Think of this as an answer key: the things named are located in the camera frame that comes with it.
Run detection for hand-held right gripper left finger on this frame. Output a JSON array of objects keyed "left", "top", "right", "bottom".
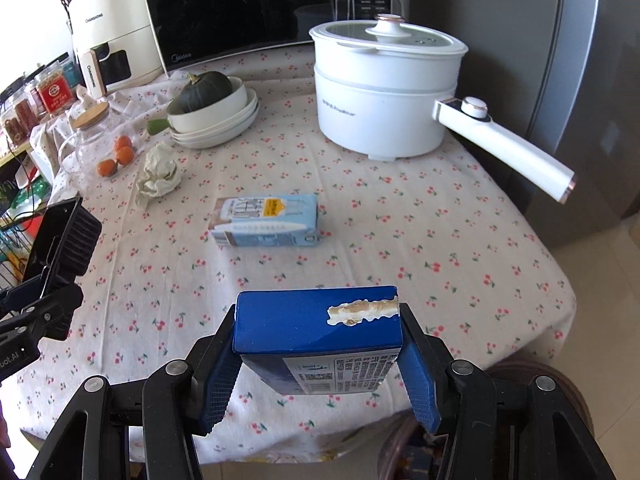
[{"left": 25, "top": 307, "right": 242, "bottom": 480}]

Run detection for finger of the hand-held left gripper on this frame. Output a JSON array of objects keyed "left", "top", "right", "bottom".
[
  {"left": 0, "top": 284, "right": 83, "bottom": 348},
  {"left": 0, "top": 276, "right": 53, "bottom": 317}
]

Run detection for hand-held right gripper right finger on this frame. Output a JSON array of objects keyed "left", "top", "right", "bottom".
[{"left": 397, "top": 302, "right": 618, "bottom": 480}]

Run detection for black ribbed plastic tray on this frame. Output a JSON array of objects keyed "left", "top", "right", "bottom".
[{"left": 22, "top": 196, "right": 103, "bottom": 286}]

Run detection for brown plastic trash bin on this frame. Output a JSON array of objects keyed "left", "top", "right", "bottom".
[{"left": 377, "top": 357, "right": 593, "bottom": 480}]

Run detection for blue white box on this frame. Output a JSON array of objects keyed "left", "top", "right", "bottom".
[{"left": 232, "top": 286, "right": 404, "bottom": 396}]

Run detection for cherry print tablecloth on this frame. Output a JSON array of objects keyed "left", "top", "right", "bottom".
[{"left": 20, "top": 40, "right": 581, "bottom": 453}]

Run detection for glass jar wooden lid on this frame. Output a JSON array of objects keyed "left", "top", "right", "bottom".
[{"left": 57, "top": 102, "right": 118, "bottom": 181}]

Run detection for light blue drink carton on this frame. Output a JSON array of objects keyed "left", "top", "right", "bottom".
[{"left": 209, "top": 193, "right": 321, "bottom": 248}]

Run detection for crumpled white tissue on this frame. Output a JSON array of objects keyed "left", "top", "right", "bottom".
[{"left": 135, "top": 142, "right": 182, "bottom": 208}]

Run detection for glass jar red contents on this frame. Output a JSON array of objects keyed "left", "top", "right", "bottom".
[{"left": 0, "top": 95, "right": 37, "bottom": 147}]

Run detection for red label glass jar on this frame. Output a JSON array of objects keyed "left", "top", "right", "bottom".
[{"left": 35, "top": 62, "right": 76, "bottom": 118}]

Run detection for stack of white bowls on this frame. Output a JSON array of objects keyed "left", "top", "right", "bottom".
[{"left": 167, "top": 76, "right": 260, "bottom": 150}]

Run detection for dark green squash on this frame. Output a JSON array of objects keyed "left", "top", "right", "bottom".
[{"left": 179, "top": 73, "right": 234, "bottom": 114}]

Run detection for cream air fryer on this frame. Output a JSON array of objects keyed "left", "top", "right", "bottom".
[{"left": 67, "top": 0, "right": 166, "bottom": 100}]

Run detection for white electric pot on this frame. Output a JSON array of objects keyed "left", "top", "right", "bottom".
[{"left": 308, "top": 14, "right": 577, "bottom": 205}]

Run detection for grey refrigerator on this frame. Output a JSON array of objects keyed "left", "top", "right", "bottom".
[{"left": 410, "top": 0, "right": 640, "bottom": 251}]

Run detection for black microwave oven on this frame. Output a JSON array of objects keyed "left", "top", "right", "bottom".
[{"left": 139, "top": 0, "right": 412, "bottom": 73}]

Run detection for black wire rack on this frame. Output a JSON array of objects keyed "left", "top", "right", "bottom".
[{"left": 0, "top": 180, "right": 51, "bottom": 291}]

